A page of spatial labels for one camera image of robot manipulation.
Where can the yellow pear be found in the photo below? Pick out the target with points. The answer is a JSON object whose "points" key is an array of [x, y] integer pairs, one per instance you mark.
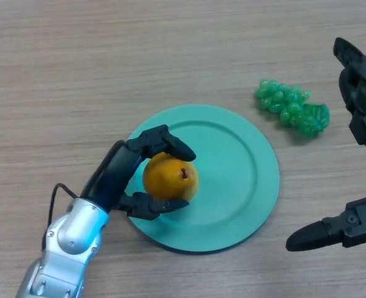
{"points": [[167, 181]]}

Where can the green grape bunch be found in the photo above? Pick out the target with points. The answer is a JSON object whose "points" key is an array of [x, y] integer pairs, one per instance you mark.
{"points": [[290, 104]]}

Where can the teal green round plate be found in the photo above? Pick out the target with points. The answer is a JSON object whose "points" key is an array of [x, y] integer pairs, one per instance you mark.
{"points": [[232, 186]]}

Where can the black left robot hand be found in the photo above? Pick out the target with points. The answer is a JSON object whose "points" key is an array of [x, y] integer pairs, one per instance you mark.
{"points": [[108, 180]]}

